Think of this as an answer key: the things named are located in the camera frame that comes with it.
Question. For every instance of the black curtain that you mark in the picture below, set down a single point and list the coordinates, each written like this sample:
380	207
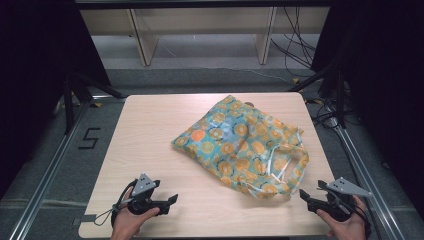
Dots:
30	66
386	83

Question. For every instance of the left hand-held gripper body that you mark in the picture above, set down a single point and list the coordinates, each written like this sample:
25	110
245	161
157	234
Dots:
141	186

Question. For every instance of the grey tape strip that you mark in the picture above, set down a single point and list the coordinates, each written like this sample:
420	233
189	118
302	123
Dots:
87	219

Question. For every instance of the person's left hand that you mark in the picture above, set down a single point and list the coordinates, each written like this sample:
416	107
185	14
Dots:
128	225

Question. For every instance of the black tripod stand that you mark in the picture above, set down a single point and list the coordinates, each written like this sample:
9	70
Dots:
339	96
70	100

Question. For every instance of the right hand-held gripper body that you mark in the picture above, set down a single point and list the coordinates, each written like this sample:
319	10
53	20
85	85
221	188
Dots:
343	188

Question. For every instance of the person's right hand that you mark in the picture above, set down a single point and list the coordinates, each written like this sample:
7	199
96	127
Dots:
348	230

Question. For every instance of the light wooden shelf unit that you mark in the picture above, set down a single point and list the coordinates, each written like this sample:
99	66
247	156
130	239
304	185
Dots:
200	20

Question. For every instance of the teal orange-print shopping bag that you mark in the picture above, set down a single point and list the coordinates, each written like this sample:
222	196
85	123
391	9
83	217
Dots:
233	143

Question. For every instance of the aluminium frame rail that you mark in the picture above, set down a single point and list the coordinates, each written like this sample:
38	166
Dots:
366	180
46	176

